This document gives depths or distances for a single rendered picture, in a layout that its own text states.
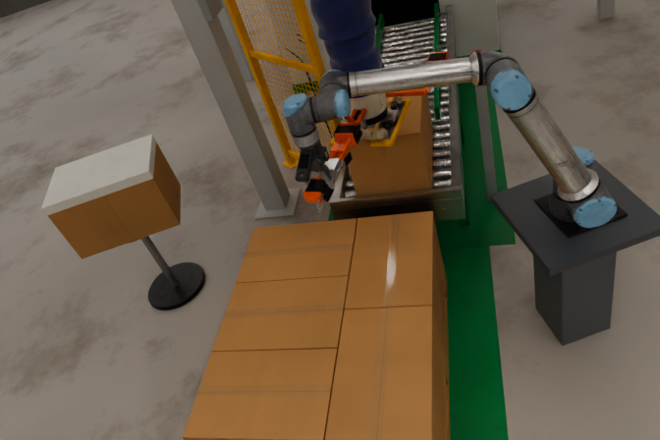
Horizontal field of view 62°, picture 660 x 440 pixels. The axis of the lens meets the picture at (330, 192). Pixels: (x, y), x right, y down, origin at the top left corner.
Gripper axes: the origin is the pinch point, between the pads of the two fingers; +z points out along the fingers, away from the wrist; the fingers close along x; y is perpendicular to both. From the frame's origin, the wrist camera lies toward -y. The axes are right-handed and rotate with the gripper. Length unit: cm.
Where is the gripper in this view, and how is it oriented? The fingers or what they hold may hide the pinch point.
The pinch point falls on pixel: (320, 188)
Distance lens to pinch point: 204.2
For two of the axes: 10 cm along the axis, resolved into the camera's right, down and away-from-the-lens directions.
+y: 3.6, -6.6, 6.6
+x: -9.0, -0.5, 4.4
